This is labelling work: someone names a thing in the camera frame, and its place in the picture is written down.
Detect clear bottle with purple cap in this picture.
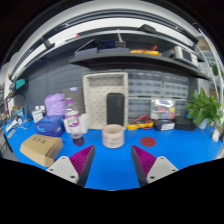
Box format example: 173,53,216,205
64,97,85,147

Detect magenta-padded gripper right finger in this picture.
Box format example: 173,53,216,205
130,144,180,188

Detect dark grey flat box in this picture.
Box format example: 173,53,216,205
62,86,86,116

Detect yellow multimeter with red leads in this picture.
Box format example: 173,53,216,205
127,114,155,131

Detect green potted plant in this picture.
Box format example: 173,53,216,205
185,88,224,130

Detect brown cardboard box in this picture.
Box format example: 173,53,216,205
19,133,65,168

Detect flat round red coaster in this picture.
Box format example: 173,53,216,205
139,136,158,148

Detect black zip case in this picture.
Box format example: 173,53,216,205
106,92,126,127

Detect blue cardboard box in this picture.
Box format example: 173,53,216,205
34,114,66,138

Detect black box with white label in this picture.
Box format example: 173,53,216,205
153,118,176,132

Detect purple plastic bag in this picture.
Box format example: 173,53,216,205
44,92,67,117

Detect beige dotted mug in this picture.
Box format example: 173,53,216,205
101,123,126,149

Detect teal screen device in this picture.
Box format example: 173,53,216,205
14,78,27,90

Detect clear organizer box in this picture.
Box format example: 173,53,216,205
149,98,177,121

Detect white dotted fabric tray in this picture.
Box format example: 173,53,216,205
82,71,129,130

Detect small white box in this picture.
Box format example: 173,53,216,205
31,109,45,124

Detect plain black box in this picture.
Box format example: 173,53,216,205
173,115,197,132

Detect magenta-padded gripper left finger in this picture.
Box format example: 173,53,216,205
45,144,96,188

